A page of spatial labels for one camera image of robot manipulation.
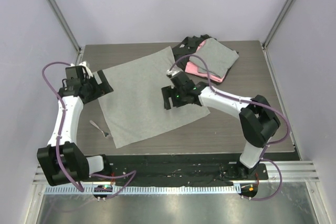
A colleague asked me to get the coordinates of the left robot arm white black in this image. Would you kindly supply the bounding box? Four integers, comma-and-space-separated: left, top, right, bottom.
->
37, 61, 113, 192

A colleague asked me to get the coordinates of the white slotted cable duct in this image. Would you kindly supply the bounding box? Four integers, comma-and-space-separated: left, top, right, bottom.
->
44, 184, 241, 195

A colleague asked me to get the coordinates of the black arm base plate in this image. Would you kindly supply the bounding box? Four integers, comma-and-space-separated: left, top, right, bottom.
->
107, 154, 269, 187

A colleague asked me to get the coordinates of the aluminium frame post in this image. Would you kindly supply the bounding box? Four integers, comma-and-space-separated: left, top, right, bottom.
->
261, 0, 296, 50
46, 0, 81, 54

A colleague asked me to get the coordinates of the right aluminium frame post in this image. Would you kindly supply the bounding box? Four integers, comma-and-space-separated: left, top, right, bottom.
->
261, 0, 296, 50

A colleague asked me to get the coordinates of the pink folded shirt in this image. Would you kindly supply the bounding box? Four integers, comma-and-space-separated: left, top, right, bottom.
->
184, 39, 227, 82

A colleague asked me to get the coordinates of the left aluminium frame post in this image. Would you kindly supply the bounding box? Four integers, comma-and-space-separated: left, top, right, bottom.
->
46, 0, 81, 54

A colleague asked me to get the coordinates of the grey cloth napkin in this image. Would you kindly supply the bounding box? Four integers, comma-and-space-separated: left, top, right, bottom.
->
99, 47, 210, 148

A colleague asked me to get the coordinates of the aluminium front rail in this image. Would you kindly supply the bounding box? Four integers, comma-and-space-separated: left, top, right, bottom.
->
33, 161, 319, 185

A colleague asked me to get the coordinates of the grey folded shirt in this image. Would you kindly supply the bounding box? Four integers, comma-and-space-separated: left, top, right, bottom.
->
194, 38, 239, 78

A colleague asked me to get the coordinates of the silver metal fork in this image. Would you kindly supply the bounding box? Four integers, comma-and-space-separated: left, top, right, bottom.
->
89, 120, 113, 140

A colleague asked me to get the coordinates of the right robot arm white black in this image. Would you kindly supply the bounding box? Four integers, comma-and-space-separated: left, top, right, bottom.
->
161, 70, 280, 179

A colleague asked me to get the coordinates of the black polo shirt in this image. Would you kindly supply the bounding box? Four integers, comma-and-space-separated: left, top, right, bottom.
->
172, 34, 232, 86

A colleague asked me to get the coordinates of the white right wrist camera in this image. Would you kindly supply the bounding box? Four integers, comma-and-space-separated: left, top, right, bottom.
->
166, 69, 182, 78

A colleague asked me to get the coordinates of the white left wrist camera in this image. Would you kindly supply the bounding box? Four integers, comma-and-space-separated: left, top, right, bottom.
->
66, 61, 93, 79

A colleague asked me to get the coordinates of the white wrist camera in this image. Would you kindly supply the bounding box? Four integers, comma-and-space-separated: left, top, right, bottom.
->
66, 61, 93, 79
166, 69, 182, 78

